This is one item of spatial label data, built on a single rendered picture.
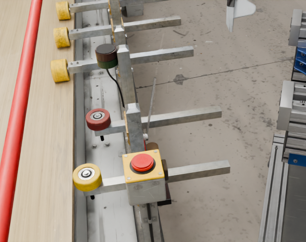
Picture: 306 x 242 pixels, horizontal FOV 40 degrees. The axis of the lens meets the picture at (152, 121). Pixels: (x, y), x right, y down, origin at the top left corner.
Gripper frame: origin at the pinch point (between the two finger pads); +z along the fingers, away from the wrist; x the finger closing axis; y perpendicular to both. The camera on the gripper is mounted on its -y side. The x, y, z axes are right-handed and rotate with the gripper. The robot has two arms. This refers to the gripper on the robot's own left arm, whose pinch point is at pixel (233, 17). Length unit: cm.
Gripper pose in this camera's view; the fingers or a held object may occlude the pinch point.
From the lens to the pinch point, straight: 100.4
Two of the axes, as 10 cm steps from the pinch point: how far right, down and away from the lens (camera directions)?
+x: 3.0, -6.4, 7.1
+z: 0.7, 7.6, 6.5
